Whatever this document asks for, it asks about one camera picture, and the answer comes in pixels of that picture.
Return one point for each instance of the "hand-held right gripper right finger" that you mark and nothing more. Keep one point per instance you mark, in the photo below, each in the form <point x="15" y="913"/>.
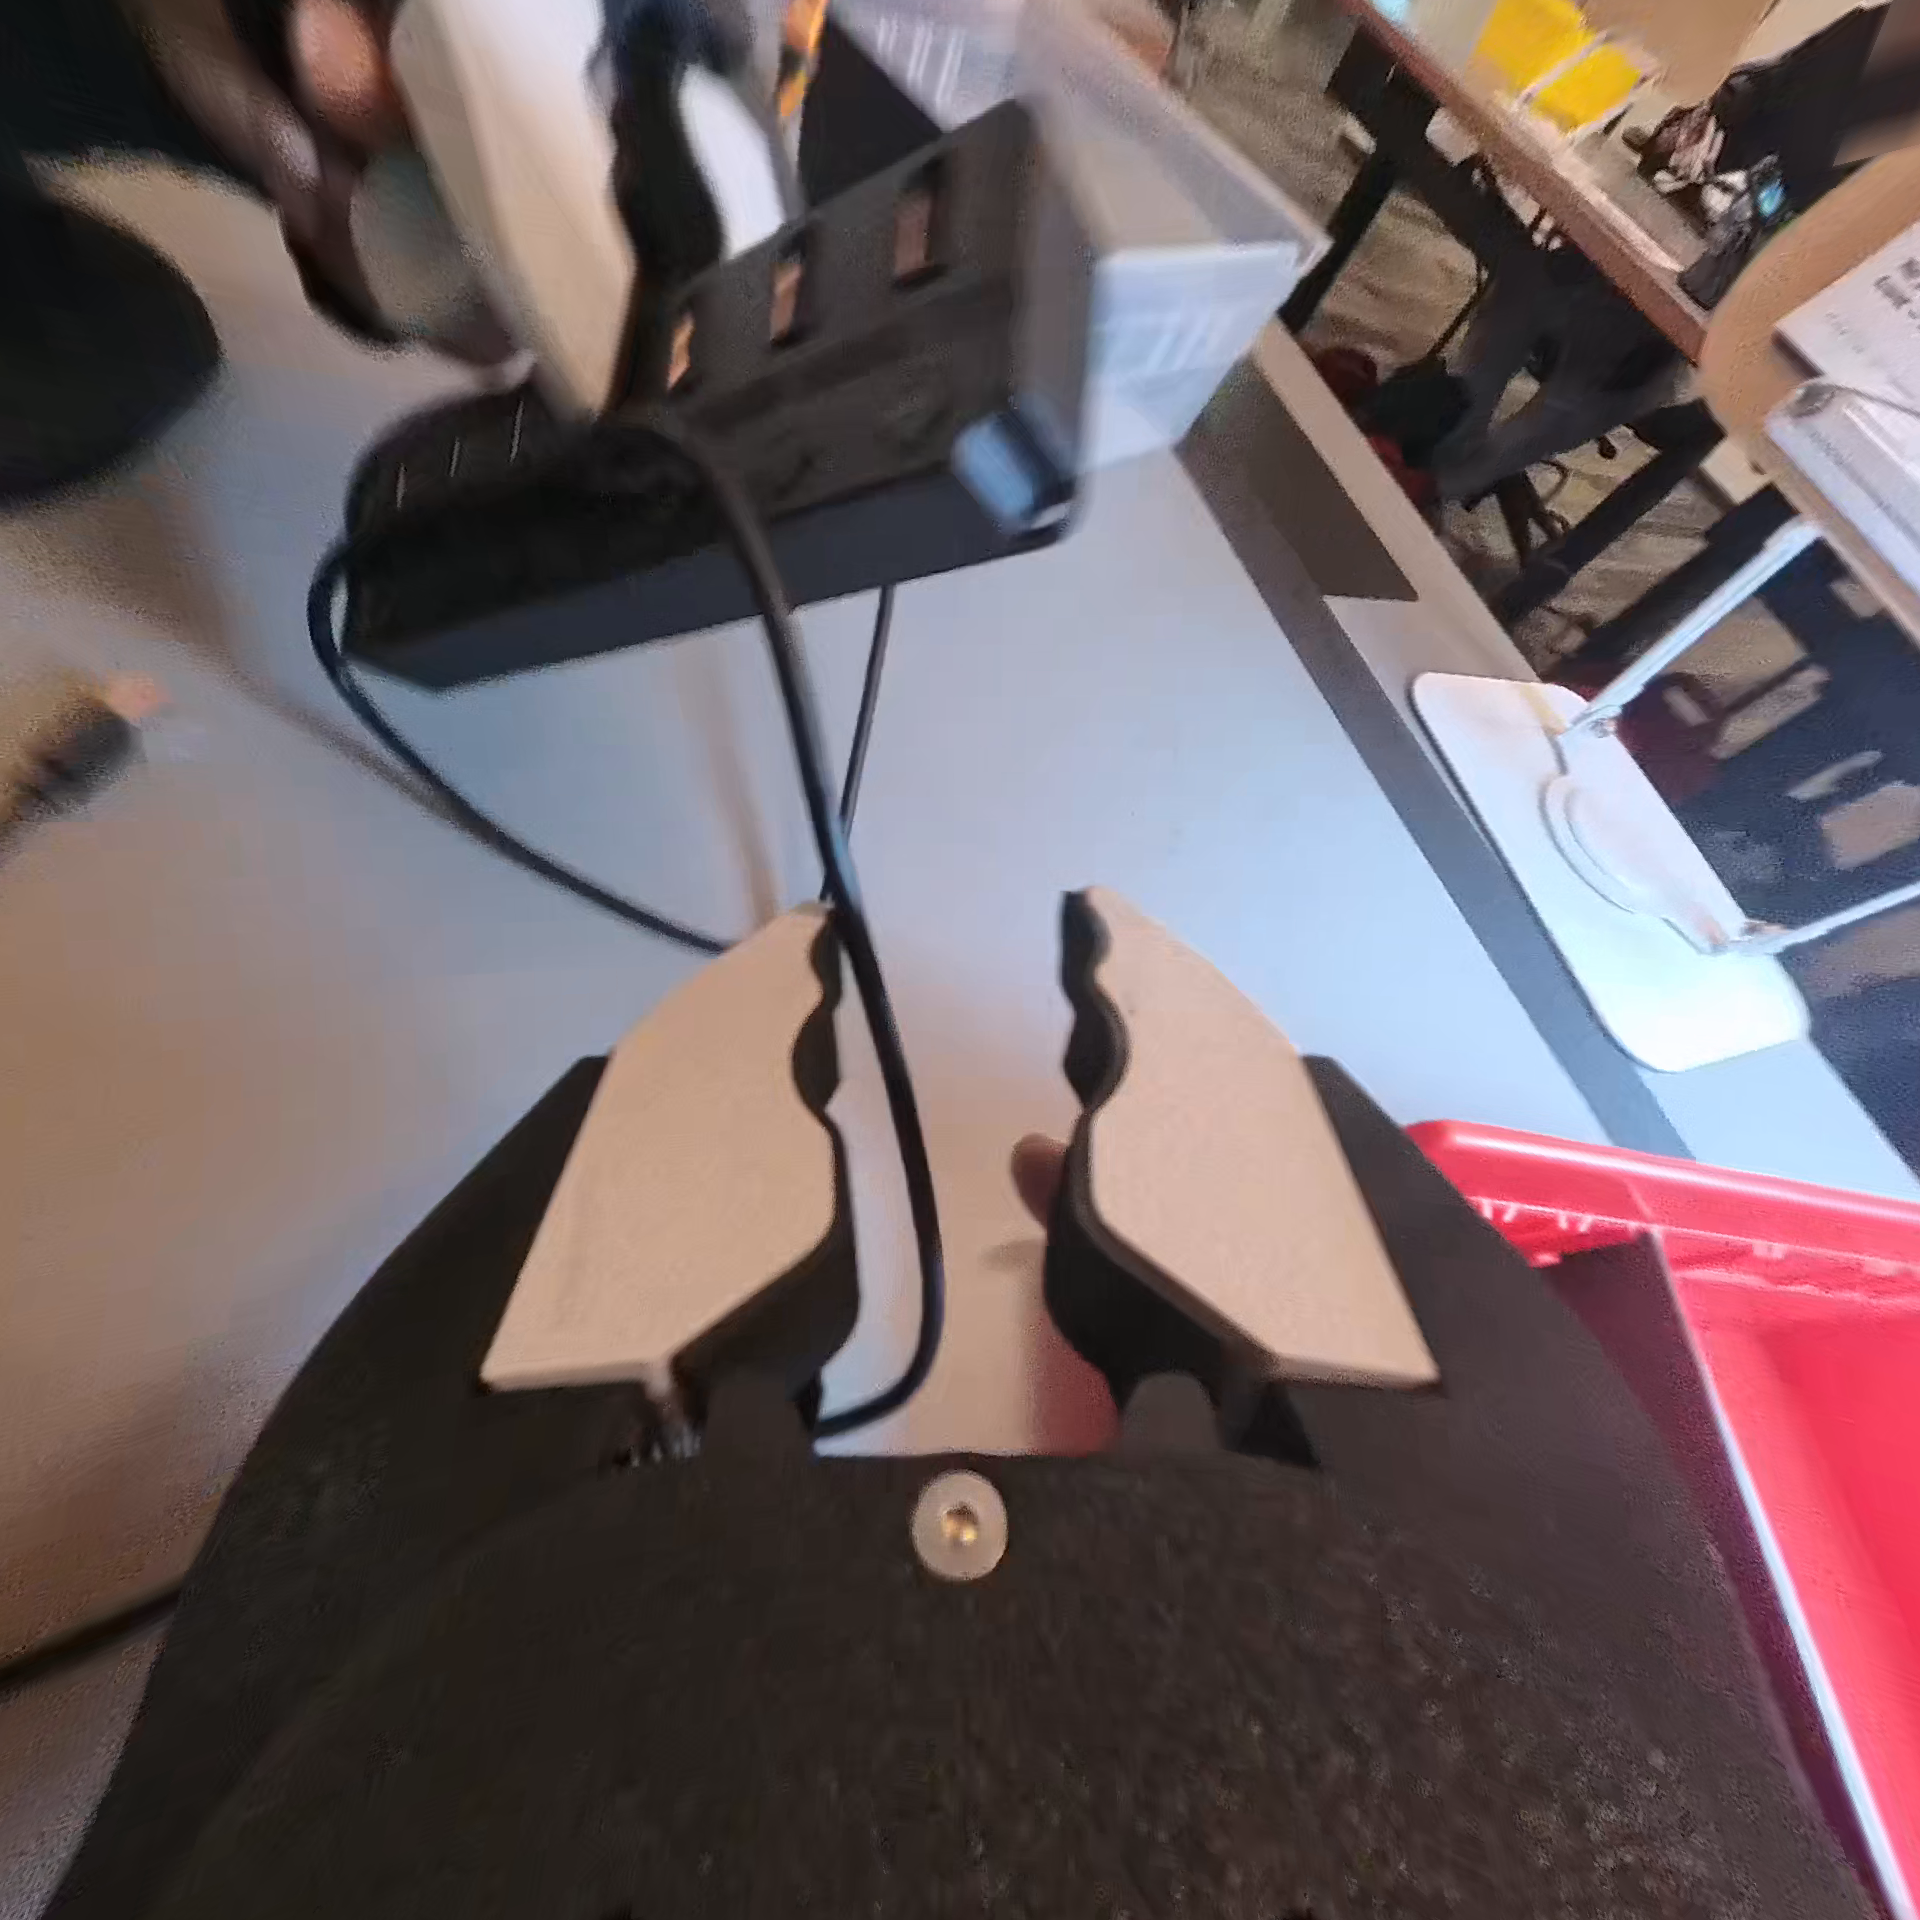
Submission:
<point x="1245" y="1186"/>

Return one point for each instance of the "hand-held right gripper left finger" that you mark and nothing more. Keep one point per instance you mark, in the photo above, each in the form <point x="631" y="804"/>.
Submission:
<point x="690" y="1186"/>

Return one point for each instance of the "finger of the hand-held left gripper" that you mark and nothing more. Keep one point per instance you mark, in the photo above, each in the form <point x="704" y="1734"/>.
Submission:
<point x="495" y="149"/>
<point x="735" y="149"/>

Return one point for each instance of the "black usb hub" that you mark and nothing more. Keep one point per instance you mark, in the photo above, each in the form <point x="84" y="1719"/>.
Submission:
<point x="599" y="570"/>

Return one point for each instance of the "clear plastic box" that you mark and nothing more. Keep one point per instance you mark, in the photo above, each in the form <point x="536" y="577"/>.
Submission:
<point x="1201" y="301"/>

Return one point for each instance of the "red plastic bin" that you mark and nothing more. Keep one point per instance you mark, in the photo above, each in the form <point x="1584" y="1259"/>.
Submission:
<point x="1800" y="1349"/>

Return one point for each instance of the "person's left hand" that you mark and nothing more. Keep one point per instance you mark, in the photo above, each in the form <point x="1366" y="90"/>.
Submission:
<point x="338" y="77"/>

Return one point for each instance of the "person's right hand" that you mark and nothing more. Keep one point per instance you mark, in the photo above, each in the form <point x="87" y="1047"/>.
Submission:
<point x="1039" y="1179"/>

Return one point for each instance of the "red plastic object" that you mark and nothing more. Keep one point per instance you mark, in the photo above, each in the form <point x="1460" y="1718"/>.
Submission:
<point x="1342" y="377"/>

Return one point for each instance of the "brown edged work table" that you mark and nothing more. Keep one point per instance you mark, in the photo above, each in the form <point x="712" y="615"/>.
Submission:
<point x="1559" y="181"/>

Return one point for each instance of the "yellow plastic bin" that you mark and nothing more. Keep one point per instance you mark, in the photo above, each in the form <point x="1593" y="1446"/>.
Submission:
<point x="1559" y="60"/>

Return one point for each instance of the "white instruction poster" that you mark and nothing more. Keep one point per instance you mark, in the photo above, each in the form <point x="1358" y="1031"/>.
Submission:
<point x="1861" y="347"/>

